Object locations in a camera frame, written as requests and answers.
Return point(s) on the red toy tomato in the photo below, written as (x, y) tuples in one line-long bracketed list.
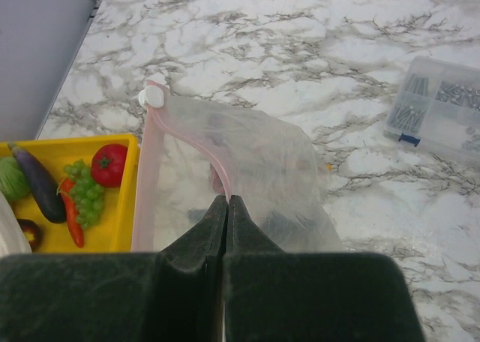
[(108, 164)]

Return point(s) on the clear screw organizer box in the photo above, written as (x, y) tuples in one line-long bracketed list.
[(436, 109)]

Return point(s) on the yellow plastic tray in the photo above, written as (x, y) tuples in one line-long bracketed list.
[(113, 233)]

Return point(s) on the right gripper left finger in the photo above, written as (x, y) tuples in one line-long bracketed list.
[(170, 295)]

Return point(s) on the red toy chili pepper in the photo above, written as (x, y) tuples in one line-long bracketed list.
[(75, 230)]

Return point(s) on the purple toy eggplant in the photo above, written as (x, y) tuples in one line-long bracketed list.
[(42, 184)]

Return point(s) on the clear zip top bag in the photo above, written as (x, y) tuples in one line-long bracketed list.
[(196, 151)]

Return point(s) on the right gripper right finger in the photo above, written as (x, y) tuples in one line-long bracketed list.
[(272, 295)]

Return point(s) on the green toy cabbage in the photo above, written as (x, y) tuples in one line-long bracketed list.
[(14, 185)]

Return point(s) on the green toy grapes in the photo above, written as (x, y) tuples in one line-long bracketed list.
[(84, 192)]

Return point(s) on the dark toy onion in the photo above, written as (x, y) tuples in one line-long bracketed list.
[(32, 232)]

